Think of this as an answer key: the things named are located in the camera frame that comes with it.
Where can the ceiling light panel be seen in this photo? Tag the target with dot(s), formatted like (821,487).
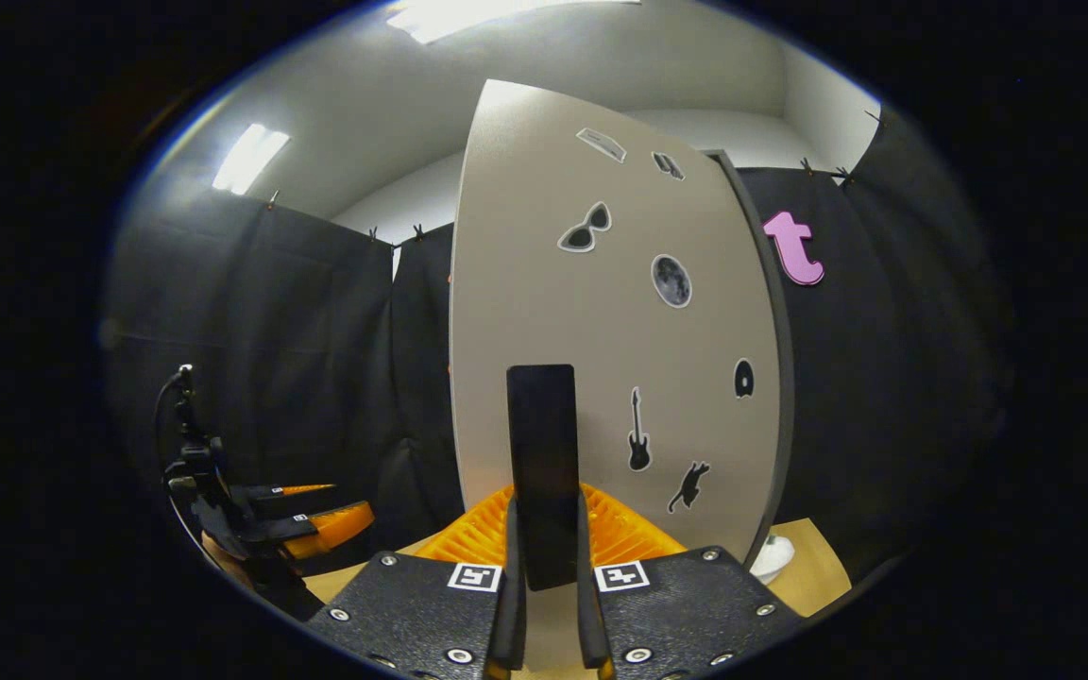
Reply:
(251,159)
(487,14)

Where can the row of black cloth clips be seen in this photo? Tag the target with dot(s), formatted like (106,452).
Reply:
(418,230)

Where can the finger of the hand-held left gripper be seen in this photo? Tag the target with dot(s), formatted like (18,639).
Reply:
(331,529)
(289,491)

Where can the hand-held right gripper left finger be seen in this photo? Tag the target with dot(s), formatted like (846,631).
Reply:
(509,614)

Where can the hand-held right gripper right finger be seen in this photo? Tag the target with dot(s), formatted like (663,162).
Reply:
(589,623)

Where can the black backdrop cloth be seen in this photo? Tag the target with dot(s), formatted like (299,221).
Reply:
(298,331)

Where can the white round object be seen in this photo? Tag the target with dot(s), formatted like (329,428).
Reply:
(775,559)

